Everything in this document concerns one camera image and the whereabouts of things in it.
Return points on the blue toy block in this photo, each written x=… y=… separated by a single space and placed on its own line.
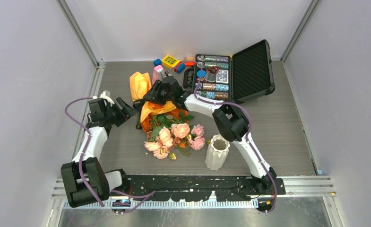
x=157 y=62

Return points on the orange toy piece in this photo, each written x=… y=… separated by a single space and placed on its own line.
x=189 y=61

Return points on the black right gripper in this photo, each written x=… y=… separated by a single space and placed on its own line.
x=156 y=87

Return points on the black open poker case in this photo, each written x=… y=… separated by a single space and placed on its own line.
x=246 y=74

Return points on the blue round poker chip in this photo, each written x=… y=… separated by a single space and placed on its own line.
x=201 y=73

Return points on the white ribbed vase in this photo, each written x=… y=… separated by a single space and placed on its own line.
x=217 y=152

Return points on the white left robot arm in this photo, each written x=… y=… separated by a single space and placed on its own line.
x=84 y=180

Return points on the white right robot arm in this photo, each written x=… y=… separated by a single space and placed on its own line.
x=232 y=121

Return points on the black printed ribbon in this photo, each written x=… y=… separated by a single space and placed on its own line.
x=138 y=104

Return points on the yellow toy block house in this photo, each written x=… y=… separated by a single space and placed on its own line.
x=173 y=64

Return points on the pink metronome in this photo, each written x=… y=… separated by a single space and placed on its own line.
x=158 y=74

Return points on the orange flower bouquet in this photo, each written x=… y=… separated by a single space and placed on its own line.
x=167 y=127

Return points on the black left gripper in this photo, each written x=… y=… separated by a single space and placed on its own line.
x=126 y=111

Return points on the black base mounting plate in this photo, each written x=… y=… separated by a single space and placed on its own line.
x=198 y=187

